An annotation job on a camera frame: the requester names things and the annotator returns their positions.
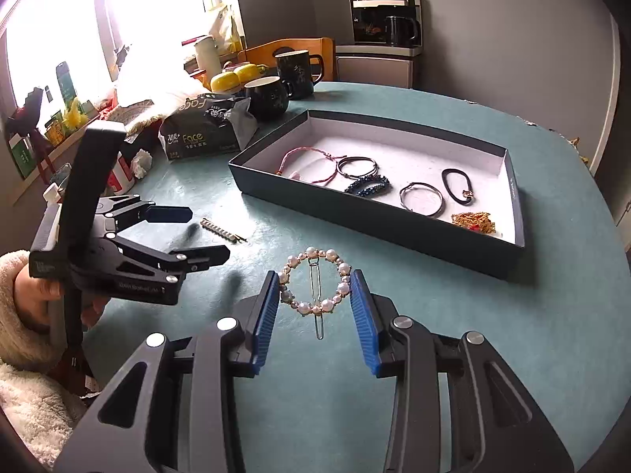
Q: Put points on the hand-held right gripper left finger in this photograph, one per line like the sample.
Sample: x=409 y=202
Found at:
x=266 y=322

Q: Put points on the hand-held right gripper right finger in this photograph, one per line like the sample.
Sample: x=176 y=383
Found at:
x=366 y=322

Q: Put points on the yellow lidded container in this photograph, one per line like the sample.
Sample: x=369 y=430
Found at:
x=251 y=73
x=224 y=83

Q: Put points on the tall black mug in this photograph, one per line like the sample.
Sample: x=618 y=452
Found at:
x=296 y=76

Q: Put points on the crumpled white tissue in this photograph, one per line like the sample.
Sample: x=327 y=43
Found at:
x=141 y=162

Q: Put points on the round pearl hair clip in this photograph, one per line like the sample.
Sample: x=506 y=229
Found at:
x=310 y=251

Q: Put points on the pearl bar hair pin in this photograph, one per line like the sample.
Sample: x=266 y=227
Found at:
x=219 y=230

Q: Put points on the red and white cup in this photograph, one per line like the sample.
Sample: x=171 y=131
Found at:
x=121 y=177

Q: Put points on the dark shallow cardboard box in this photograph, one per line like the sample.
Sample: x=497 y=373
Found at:
x=409 y=152

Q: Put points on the black and red toy figure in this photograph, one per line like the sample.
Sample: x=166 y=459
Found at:
x=29 y=113

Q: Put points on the person's left hand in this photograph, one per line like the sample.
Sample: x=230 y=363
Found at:
x=34 y=298

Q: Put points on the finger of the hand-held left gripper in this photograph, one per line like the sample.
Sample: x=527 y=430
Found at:
x=207 y=255
x=167 y=214

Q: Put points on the white fluffy cloth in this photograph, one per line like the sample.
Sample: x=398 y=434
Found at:
x=148 y=106

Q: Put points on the black mug white inside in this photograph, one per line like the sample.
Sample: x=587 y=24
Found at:
x=268 y=101

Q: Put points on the wooden chair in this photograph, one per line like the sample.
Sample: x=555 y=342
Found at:
x=261 y=54

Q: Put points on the person's left forearm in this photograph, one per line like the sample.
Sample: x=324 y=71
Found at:
x=29 y=389

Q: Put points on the thin black bangle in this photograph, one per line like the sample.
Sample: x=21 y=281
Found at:
x=367 y=159

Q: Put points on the white thermos bottle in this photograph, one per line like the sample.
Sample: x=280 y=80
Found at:
x=207 y=59

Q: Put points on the black tea bar machine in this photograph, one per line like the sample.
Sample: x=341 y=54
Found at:
x=374 y=66

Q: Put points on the black kettle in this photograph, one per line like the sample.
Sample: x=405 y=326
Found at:
x=399 y=32

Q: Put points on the yellow plastic bag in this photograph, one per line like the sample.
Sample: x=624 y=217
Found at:
x=229 y=29

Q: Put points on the black tissue pack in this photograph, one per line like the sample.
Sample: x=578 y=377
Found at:
x=197 y=138

